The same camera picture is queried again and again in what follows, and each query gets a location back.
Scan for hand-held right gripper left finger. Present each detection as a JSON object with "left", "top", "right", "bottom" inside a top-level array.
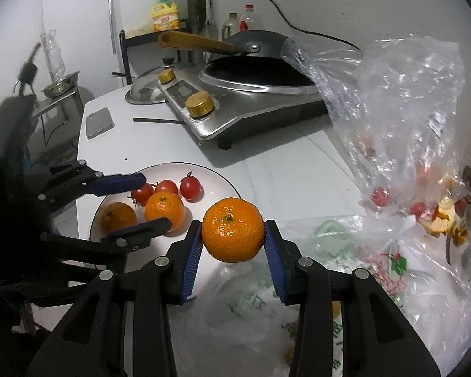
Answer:
[{"left": 31, "top": 220, "right": 205, "bottom": 377}]

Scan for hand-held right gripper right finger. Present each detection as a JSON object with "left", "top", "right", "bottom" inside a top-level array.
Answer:
[{"left": 264, "top": 220, "right": 442, "bottom": 377}]

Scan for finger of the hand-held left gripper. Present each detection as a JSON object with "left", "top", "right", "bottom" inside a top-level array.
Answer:
[
  {"left": 35, "top": 159, "right": 148, "bottom": 215},
  {"left": 39, "top": 217, "right": 173, "bottom": 271}
]

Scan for red cherry tomato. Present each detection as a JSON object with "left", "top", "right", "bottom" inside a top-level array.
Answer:
[
  {"left": 179, "top": 171, "right": 203, "bottom": 203},
  {"left": 155, "top": 179, "right": 180, "bottom": 195},
  {"left": 127, "top": 184, "right": 155, "bottom": 207}
]

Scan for white round plate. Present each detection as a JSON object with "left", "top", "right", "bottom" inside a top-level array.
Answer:
[{"left": 89, "top": 162, "right": 244, "bottom": 276}]

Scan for printed white plastic bag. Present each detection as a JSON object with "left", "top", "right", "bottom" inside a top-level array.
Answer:
[{"left": 204, "top": 214, "right": 471, "bottom": 377}]

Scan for clear plastic bag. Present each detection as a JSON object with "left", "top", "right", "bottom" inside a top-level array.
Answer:
[{"left": 280, "top": 35, "right": 471, "bottom": 224}]

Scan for grey smartphone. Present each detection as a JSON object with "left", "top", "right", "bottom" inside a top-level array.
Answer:
[{"left": 86, "top": 107, "right": 115, "bottom": 140}]

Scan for black chopstick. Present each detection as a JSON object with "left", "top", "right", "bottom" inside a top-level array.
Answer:
[{"left": 133, "top": 117, "right": 187, "bottom": 125}]

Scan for steel wok lid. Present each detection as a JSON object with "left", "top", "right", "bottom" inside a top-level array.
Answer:
[{"left": 125, "top": 57, "right": 177, "bottom": 106}]

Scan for steel bowl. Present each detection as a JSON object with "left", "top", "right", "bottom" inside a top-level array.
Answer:
[{"left": 42, "top": 71, "right": 80, "bottom": 99}]

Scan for clear hanging plastic bottle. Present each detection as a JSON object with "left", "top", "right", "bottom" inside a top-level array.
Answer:
[{"left": 39, "top": 29, "right": 65, "bottom": 81}]

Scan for black metal rack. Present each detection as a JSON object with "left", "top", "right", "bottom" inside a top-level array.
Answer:
[{"left": 119, "top": 18, "right": 191, "bottom": 85}]

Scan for steel induction cooker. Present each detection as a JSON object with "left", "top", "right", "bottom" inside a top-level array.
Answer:
[{"left": 157, "top": 56, "right": 330, "bottom": 150}]

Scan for white refrigerator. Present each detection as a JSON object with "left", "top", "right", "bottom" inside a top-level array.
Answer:
[{"left": 39, "top": 0, "right": 126, "bottom": 87}]

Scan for yellow detergent bottle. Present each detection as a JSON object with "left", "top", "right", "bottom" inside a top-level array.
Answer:
[{"left": 152, "top": 0, "right": 181, "bottom": 32}]

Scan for orange peel scraps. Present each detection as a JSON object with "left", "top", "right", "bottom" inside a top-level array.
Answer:
[{"left": 416, "top": 194, "right": 469, "bottom": 246}]

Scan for clear bottle with red cap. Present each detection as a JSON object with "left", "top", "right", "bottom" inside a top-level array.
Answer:
[{"left": 239, "top": 5, "right": 260, "bottom": 33}]

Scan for black wok with wooden handle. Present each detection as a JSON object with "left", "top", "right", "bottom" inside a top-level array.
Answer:
[{"left": 158, "top": 29, "right": 295, "bottom": 59}]

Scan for black power cable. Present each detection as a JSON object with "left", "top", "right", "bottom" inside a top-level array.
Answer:
[{"left": 233, "top": 0, "right": 362, "bottom": 52}]

